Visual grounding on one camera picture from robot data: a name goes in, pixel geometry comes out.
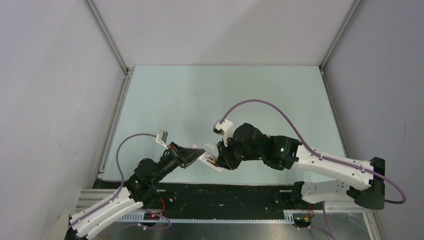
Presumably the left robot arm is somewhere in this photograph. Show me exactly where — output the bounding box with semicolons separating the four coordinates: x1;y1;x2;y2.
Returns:
64;142;206;240

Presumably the white battery cover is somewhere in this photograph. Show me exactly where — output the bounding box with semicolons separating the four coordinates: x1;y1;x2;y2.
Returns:
204;141;217;151

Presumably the left aluminium frame post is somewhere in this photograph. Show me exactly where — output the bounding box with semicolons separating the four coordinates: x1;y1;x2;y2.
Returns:
84;0;132;180

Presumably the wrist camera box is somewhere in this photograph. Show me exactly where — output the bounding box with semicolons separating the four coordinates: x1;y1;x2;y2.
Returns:
212;119;235;147
155;130;168;149

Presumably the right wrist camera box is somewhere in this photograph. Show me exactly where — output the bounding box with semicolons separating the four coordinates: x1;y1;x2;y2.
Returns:
212;119;235;147

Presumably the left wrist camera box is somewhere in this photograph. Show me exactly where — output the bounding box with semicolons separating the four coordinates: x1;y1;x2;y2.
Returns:
155;130;168;149

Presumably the right aluminium frame post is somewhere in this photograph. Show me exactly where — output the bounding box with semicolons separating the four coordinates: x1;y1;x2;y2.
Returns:
319;0;367;78

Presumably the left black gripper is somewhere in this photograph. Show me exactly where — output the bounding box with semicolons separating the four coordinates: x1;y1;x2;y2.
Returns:
151;141;206;183

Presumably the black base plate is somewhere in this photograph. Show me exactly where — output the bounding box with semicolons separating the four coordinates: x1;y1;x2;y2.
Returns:
92;179;324;221

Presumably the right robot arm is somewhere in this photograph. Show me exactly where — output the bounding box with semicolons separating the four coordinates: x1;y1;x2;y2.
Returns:
213;121;386;210

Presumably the aluminium frame post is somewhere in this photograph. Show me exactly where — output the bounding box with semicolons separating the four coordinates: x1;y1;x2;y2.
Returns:
319;0;367;78
84;0;132;180

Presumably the aluminium frame rail front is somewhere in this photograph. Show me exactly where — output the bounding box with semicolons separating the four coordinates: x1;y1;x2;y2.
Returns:
76;188;377;224

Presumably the white remote control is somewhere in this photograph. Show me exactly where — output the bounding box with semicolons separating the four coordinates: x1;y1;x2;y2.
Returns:
197;146;223;173

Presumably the left controller board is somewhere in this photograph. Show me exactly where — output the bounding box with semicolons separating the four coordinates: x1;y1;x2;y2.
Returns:
142;212;161;221

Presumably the right controller board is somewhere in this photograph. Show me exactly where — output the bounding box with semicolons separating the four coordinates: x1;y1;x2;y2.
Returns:
293;216;314;228

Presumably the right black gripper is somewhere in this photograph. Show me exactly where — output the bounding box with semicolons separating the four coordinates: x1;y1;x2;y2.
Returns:
215;133;263;170

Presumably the controller board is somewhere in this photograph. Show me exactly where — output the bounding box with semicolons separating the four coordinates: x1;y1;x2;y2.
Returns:
293;216;314;228
142;212;161;221

